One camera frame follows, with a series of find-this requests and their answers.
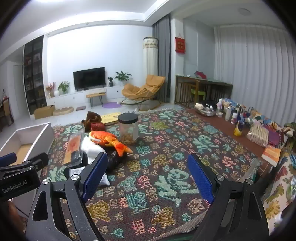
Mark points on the orange book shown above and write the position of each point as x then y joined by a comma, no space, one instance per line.
271,154

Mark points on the patterned woven blanket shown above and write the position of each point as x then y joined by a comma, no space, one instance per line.
161,162

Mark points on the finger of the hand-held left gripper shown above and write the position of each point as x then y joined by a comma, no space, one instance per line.
37,163
7,160

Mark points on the pack of tissues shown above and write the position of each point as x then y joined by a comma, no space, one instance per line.
256,134

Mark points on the grey curtain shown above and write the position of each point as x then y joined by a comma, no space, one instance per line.
163,46

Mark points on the purple cloth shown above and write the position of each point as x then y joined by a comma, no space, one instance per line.
274,135

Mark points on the small plant in dark pot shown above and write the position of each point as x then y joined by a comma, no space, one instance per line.
110,81

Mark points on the orange fish plush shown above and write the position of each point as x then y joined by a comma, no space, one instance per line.
108,139

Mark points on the red knit cloth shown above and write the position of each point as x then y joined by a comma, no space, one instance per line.
98,127

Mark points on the basket of toiletries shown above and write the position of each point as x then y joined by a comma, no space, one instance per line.
207,109

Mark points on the flat yellow box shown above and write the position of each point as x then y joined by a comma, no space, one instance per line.
111,118

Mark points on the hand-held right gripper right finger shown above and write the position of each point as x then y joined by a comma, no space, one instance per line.
200,178

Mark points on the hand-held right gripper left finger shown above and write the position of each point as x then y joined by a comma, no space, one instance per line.
94,178

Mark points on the cardboard box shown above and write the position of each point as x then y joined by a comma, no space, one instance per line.
44,112

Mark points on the bushy potted plant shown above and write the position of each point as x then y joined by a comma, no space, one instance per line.
63,87

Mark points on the dark floor cushion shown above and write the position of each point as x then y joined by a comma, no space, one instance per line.
81,108

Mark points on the white curtain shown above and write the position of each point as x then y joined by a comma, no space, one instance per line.
254,69

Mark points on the red item on desk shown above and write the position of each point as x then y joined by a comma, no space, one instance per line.
200,75

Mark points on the wooden desk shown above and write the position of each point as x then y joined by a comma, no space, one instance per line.
182,92

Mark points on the floral sofa cover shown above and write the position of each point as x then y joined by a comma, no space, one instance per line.
282,185

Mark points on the vase of red flowers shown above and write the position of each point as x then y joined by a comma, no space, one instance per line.
49,89

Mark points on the red wall hanging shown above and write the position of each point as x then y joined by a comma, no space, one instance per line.
180,45

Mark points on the clear packet with orange content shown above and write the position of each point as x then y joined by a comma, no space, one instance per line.
72,146

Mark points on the green stool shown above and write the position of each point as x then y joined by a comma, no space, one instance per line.
198,93

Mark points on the purple floor mat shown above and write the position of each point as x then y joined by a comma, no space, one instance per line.
112,106

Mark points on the row of toiletry bottles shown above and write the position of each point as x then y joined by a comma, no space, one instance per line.
229,113

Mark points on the small wooden coffee table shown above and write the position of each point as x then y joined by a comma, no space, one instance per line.
96,94

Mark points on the dark glass bookshelf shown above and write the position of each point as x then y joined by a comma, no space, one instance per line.
34,76

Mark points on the wooden dining chair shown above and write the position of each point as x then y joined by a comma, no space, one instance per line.
5,111

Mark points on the brown cloth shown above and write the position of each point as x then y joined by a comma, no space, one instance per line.
92,117

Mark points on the white storage box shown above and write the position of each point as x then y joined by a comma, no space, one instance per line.
44,136

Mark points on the clear jar with black lid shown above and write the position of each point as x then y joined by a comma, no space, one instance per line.
128,132

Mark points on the large leafy potted plant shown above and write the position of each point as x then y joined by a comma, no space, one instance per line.
122,76

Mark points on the orange rocking chair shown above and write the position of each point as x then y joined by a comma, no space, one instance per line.
148,85

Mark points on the tan floor cushion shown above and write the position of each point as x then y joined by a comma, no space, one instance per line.
63,111

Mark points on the white tv cabinet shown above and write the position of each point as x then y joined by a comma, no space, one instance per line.
69,97

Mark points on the covered tower air conditioner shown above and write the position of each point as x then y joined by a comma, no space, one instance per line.
150,58

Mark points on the black television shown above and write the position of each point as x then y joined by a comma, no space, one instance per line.
89,77

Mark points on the white fluffy towel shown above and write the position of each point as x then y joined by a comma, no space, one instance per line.
92,148

